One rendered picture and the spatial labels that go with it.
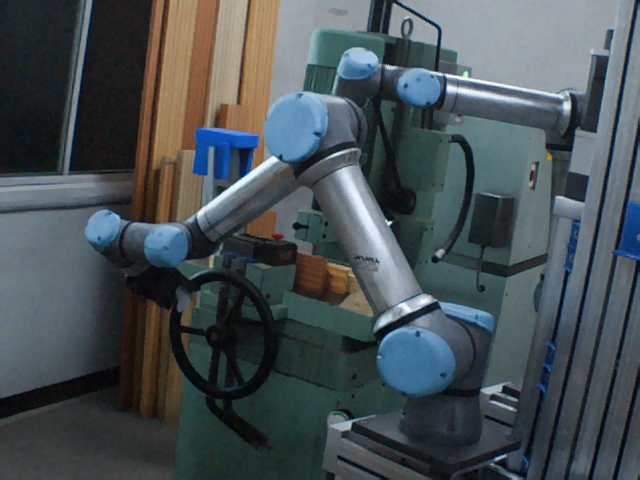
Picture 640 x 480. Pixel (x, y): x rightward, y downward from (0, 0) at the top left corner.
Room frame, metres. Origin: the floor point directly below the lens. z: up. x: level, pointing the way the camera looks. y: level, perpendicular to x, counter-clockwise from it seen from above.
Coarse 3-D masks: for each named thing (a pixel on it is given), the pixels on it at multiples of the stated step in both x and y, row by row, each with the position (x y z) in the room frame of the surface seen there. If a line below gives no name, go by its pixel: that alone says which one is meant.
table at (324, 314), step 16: (192, 272) 2.42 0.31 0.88; (208, 288) 2.39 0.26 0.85; (208, 304) 2.27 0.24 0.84; (288, 304) 2.27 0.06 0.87; (304, 304) 2.25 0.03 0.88; (320, 304) 2.23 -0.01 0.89; (336, 304) 2.23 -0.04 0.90; (256, 320) 2.20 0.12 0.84; (304, 320) 2.25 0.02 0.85; (320, 320) 2.23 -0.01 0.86; (336, 320) 2.21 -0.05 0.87; (352, 320) 2.19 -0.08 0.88; (368, 320) 2.17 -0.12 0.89; (352, 336) 2.19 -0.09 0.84; (368, 336) 2.17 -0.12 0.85
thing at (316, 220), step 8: (304, 216) 2.41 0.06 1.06; (312, 216) 2.40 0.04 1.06; (320, 216) 2.39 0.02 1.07; (304, 224) 2.41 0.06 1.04; (312, 224) 2.39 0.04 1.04; (320, 224) 2.38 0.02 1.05; (328, 224) 2.41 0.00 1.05; (296, 232) 2.41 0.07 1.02; (304, 232) 2.40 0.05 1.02; (312, 232) 2.39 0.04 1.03; (320, 232) 2.39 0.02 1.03; (328, 232) 2.42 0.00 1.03; (304, 240) 2.40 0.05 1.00; (312, 240) 2.39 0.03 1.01; (320, 240) 2.39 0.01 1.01; (328, 240) 2.42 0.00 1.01; (336, 240) 2.46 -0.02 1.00
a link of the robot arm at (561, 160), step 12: (552, 132) 2.17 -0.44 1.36; (552, 144) 2.17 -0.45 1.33; (564, 144) 2.15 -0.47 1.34; (552, 156) 2.19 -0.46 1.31; (564, 156) 2.16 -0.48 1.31; (552, 168) 2.20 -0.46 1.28; (564, 168) 2.17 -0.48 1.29; (552, 180) 2.20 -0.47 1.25; (564, 180) 2.17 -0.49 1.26; (552, 192) 2.20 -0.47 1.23; (564, 192) 2.17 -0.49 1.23; (552, 204) 2.19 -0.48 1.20; (552, 216) 2.19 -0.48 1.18; (552, 228) 2.19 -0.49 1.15; (540, 276) 2.21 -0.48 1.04; (540, 288) 2.21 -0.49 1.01
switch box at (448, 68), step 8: (440, 64) 2.62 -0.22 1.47; (448, 64) 2.61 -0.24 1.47; (456, 64) 2.60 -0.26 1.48; (440, 72) 2.61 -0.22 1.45; (448, 72) 2.60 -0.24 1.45; (456, 72) 2.59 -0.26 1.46; (440, 112) 2.61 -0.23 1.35; (448, 112) 2.60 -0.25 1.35; (440, 120) 2.60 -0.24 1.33; (448, 120) 2.59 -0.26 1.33
